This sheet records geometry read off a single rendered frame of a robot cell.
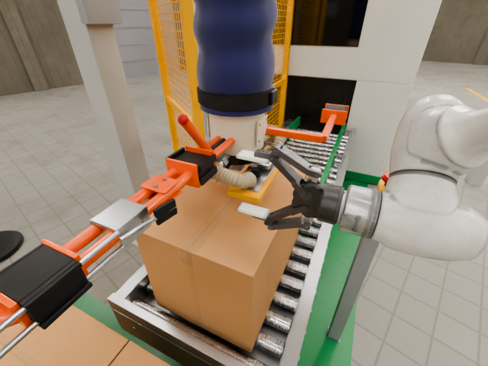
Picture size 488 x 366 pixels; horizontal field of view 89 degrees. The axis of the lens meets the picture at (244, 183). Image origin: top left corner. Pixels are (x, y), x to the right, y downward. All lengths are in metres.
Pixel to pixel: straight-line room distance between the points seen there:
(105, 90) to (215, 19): 1.08
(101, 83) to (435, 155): 1.51
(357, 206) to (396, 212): 0.06
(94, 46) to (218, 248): 1.24
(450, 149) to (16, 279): 0.62
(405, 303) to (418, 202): 1.56
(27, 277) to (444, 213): 0.58
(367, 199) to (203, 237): 0.46
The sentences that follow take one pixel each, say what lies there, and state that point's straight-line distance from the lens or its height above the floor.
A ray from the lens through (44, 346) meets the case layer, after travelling 1.23.
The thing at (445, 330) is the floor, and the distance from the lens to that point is 2.01.
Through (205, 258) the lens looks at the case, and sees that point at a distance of 0.70.
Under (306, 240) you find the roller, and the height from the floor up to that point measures 0.55.
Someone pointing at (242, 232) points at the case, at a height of 0.95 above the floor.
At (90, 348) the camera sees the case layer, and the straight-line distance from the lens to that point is 1.14.
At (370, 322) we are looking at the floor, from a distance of 1.83.
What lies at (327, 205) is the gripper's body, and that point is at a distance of 0.47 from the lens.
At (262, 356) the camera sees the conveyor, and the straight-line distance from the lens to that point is 1.07.
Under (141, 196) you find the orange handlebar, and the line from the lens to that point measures 0.52.
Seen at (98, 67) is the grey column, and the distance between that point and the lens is 1.62.
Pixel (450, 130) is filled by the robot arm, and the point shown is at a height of 1.34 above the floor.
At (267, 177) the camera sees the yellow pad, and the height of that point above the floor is 1.08.
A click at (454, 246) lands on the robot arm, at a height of 1.19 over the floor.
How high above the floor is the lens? 1.48
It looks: 33 degrees down
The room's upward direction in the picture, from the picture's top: straight up
